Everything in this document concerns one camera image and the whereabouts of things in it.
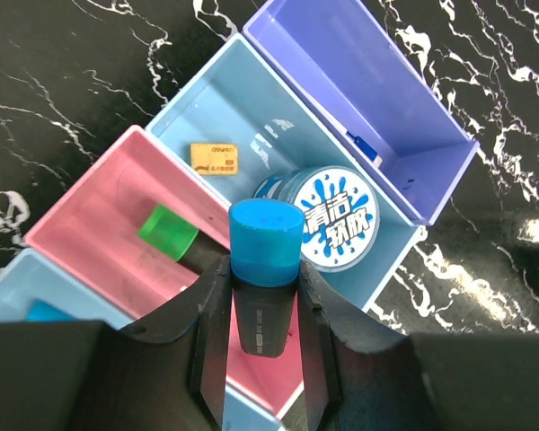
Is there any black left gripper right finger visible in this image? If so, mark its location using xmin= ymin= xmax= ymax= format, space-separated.
xmin=297 ymin=263 xmax=539 ymax=430

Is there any sky blue drawer box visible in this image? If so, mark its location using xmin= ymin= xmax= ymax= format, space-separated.
xmin=0 ymin=248 xmax=284 ymax=430

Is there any small tan cork stamp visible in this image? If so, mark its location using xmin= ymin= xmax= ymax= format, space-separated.
xmin=190 ymin=143 xmax=239 ymax=176

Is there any light blue drawer box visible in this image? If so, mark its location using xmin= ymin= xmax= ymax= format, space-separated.
xmin=146 ymin=33 xmax=419 ymax=312

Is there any black highlighter blue cap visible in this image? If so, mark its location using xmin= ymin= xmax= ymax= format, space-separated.
xmin=227 ymin=199 xmax=305 ymax=358

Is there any pink drawer box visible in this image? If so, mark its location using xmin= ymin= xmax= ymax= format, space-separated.
xmin=24 ymin=124 xmax=305 ymax=417

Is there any white marker dark blue cap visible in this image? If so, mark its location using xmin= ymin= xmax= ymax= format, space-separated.
xmin=345 ymin=130 xmax=383 ymax=168

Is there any purple drawer box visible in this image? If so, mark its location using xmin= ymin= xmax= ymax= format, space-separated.
xmin=243 ymin=1 xmax=478 ymax=225

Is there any blue cleaning gel jar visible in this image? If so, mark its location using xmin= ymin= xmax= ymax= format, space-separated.
xmin=253 ymin=166 xmax=380 ymax=273

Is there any black marble pattern mat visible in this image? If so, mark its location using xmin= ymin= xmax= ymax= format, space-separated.
xmin=0 ymin=1 xmax=539 ymax=332

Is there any black highlighter green cap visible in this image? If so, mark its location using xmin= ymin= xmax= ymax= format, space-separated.
xmin=137 ymin=204 xmax=228 ymax=276

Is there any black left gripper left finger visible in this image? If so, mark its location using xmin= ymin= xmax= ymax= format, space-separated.
xmin=0 ymin=257 xmax=232 ymax=430

